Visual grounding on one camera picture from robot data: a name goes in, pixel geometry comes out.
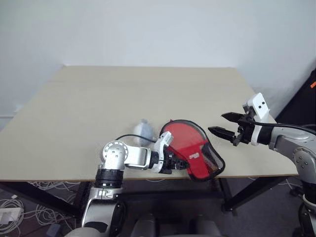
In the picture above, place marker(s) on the grey rounded shape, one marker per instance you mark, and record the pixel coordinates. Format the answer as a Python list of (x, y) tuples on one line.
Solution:
[(206, 228), (145, 227)]

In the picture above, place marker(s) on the white power strip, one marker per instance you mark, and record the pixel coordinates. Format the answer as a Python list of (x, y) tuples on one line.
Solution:
[(10, 216)]

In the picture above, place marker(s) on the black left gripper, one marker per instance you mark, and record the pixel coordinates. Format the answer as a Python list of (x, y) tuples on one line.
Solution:
[(170, 161)]

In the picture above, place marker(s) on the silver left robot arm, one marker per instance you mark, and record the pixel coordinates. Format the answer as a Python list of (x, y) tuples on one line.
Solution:
[(116, 153)]

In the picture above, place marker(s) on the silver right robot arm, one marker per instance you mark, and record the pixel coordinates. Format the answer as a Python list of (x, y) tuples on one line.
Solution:
[(288, 140)]

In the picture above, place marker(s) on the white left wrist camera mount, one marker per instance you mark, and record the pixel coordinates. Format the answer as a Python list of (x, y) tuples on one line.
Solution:
[(163, 143)]

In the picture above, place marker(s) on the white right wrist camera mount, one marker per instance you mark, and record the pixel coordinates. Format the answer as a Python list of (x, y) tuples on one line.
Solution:
[(261, 108)]

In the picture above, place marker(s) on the dark blue floor box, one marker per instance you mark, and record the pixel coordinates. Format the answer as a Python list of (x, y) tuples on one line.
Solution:
[(53, 230)]

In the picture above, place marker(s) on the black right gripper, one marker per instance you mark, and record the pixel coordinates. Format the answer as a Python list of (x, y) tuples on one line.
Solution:
[(244, 133)]

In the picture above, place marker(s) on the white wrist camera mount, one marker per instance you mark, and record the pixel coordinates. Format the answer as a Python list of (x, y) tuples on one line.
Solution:
[(163, 143), (261, 108)]

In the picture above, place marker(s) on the black case with orange tag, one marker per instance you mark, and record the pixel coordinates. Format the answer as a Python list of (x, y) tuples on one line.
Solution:
[(301, 108)]

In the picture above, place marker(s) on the black metal table frame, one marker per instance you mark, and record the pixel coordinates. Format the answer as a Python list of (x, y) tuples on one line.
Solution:
[(249, 192)]

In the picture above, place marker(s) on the red black mesh paddle case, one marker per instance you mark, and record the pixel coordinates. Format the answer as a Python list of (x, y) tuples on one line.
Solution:
[(197, 168)]

